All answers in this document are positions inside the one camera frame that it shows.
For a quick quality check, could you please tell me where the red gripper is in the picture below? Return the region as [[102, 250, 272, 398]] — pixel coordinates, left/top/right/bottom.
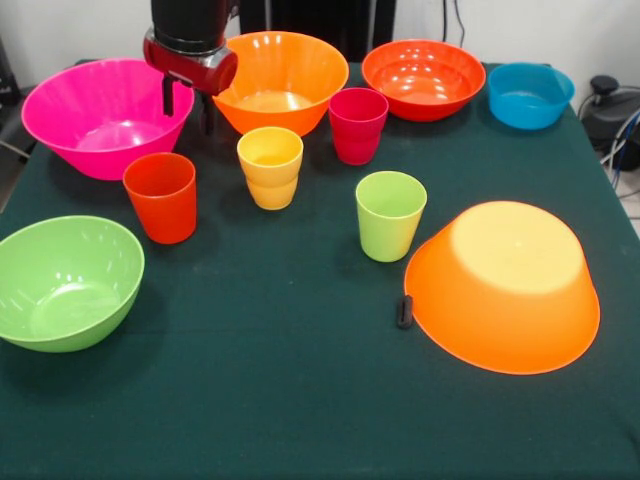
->
[[142, 28, 240, 137]]

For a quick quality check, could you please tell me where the pink plastic bowl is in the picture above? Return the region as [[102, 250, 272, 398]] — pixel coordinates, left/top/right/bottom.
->
[[20, 57, 196, 181]]

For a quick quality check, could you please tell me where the orange plastic bowl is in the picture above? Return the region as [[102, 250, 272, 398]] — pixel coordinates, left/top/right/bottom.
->
[[403, 200, 601, 376], [212, 30, 350, 137]]

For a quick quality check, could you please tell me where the yellow plastic cup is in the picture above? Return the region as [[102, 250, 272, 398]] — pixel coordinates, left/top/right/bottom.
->
[[236, 126, 305, 211]]

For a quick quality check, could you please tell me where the red plastic cup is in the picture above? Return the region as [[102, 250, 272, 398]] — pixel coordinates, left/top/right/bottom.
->
[[122, 152, 198, 245]]

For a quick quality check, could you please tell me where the crimson plastic cup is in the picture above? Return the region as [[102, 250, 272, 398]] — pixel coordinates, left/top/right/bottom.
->
[[328, 87, 390, 166]]

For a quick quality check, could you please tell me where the green plastic bowl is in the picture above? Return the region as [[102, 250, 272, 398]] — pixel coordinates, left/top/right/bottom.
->
[[0, 215, 146, 354]]

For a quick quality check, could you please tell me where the green plastic cup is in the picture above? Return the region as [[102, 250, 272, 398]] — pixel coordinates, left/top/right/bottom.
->
[[355, 171, 428, 263]]

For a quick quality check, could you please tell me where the red plastic bowl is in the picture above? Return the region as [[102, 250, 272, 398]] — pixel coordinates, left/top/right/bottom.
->
[[361, 39, 487, 123]]

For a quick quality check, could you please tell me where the small black finger pad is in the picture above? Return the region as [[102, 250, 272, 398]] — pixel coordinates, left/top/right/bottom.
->
[[397, 294, 414, 331]]

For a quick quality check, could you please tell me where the dark green tablecloth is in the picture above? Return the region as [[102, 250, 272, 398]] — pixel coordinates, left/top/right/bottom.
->
[[0, 58, 640, 480]]

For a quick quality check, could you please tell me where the blue plastic bowl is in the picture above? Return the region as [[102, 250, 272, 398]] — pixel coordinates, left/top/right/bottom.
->
[[487, 62, 576, 131]]

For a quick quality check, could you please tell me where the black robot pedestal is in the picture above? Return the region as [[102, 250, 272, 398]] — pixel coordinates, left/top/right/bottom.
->
[[239, 0, 397, 62]]

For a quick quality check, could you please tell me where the black wall cable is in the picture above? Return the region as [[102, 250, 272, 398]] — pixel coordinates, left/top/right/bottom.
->
[[442, 0, 467, 49]]

